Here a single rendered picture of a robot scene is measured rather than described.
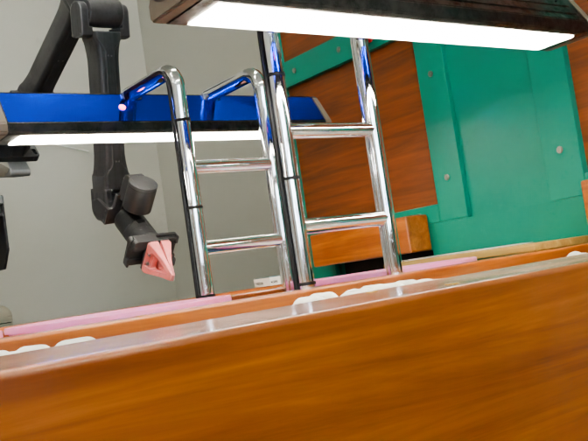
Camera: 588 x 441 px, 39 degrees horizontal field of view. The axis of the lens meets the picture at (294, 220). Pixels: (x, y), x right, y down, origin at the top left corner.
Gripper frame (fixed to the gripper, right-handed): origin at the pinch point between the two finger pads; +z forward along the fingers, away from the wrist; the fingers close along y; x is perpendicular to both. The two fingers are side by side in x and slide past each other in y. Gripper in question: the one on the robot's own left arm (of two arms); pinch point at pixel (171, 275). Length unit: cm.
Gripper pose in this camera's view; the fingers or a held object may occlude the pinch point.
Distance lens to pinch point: 155.5
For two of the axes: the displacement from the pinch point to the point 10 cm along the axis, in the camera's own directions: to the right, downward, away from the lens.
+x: -2.7, 8.4, 4.8
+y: 8.0, -0.8, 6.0
